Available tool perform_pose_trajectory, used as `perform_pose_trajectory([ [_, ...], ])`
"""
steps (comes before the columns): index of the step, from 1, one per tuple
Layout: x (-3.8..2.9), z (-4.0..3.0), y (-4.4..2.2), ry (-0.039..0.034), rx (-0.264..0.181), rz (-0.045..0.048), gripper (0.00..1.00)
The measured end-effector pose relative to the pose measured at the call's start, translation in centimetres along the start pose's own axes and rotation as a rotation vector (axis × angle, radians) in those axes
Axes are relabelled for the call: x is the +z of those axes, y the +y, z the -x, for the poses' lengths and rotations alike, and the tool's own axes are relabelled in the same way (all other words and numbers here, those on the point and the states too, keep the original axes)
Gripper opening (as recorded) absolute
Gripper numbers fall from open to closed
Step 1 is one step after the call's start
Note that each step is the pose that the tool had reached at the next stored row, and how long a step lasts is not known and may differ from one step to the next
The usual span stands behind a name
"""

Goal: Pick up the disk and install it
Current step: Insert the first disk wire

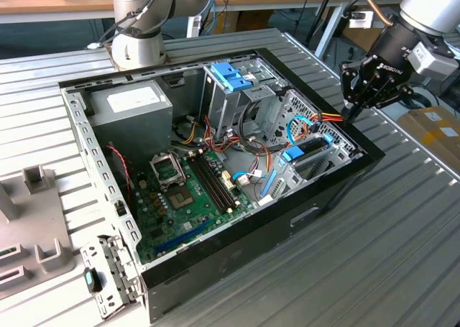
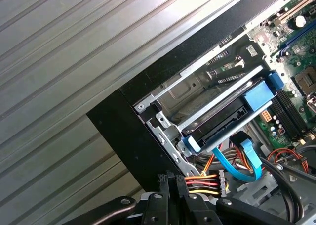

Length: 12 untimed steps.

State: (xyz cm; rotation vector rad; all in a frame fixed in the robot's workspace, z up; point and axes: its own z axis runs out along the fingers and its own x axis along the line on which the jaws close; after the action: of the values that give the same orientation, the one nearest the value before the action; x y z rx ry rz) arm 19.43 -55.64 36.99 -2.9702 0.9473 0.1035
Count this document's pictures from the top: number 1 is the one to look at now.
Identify cardboard box white labels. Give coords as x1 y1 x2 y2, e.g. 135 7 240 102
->
396 106 460 180

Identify grey power supply unit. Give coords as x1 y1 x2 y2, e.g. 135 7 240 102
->
88 79 174 162

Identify orange red wire bundle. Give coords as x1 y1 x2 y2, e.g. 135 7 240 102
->
202 114 289 174

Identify hard disk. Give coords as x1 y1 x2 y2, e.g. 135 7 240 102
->
260 132 336 199

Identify black stand pole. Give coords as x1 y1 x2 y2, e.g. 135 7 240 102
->
303 0 339 50

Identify metal slat shelf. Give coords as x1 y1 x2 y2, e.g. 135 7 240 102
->
349 9 460 91

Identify red yellow power wire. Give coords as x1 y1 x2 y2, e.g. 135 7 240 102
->
305 112 346 134

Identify black case lock blue label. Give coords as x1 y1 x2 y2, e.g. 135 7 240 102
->
83 266 104 293

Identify black cable coil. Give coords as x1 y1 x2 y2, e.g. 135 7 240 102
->
409 91 438 110

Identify black RAM slot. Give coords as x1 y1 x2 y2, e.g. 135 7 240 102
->
201 153 242 207
197 155 238 209
193 156 235 212
189 157 231 214

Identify metal socket cover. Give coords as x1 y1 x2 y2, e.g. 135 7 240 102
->
149 152 188 192

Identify CPU socket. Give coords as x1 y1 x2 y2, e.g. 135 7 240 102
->
167 185 198 211

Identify green motherboard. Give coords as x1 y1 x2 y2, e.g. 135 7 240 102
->
129 149 254 265

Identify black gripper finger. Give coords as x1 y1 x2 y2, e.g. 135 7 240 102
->
350 84 415 124
339 60 368 124

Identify blue plastic cage latch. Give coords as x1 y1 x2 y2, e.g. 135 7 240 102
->
211 62 254 94

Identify blue expansion slot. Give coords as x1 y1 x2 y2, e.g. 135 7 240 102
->
154 217 213 257

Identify thick black wire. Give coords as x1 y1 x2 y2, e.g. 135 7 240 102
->
237 99 265 143

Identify blue wire black plug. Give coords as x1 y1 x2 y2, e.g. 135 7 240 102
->
285 114 311 147

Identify grey metal disk bay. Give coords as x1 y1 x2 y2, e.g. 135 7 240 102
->
257 132 364 208

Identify yellow wire bundle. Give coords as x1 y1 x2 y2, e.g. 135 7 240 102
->
178 120 203 145

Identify open black PC case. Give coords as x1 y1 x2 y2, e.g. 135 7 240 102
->
58 47 386 324

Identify grey parts rack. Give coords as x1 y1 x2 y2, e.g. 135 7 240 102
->
0 165 78 301

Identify grey metal drive cage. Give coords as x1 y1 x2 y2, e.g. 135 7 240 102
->
198 56 289 145

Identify red black twisted wire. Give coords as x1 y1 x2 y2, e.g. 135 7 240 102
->
106 144 134 203

